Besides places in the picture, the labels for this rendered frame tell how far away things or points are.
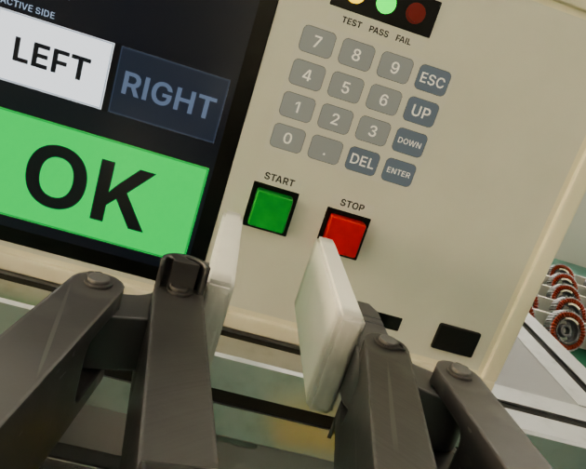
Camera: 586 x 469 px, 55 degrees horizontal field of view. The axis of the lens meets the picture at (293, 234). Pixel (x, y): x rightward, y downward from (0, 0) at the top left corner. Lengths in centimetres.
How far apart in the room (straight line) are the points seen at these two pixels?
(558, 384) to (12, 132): 34
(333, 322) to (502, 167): 16
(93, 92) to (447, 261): 19
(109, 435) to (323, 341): 36
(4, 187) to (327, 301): 18
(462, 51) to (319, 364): 17
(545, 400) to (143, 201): 25
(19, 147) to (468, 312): 24
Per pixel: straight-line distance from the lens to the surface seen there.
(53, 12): 28
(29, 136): 29
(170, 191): 28
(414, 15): 27
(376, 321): 17
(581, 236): 792
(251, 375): 28
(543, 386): 39
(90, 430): 50
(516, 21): 29
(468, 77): 28
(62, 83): 28
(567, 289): 206
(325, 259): 19
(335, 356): 15
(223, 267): 15
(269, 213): 27
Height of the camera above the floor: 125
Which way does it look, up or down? 16 degrees down
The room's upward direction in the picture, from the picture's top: 18 degrees clockwise
